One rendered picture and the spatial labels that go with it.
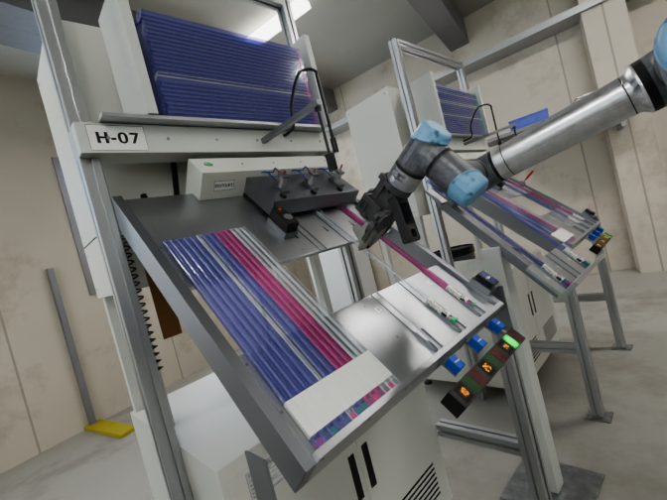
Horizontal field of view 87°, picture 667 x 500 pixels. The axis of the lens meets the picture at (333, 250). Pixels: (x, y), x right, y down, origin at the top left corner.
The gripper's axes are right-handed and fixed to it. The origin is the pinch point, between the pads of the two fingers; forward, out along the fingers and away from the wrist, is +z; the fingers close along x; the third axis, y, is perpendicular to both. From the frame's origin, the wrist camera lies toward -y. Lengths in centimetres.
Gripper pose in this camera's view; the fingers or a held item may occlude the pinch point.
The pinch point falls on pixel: (365, 248)
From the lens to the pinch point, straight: 95.5
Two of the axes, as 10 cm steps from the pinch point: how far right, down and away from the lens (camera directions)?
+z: -4.2, 6.8, 6.1
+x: -6.9, 2.0, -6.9
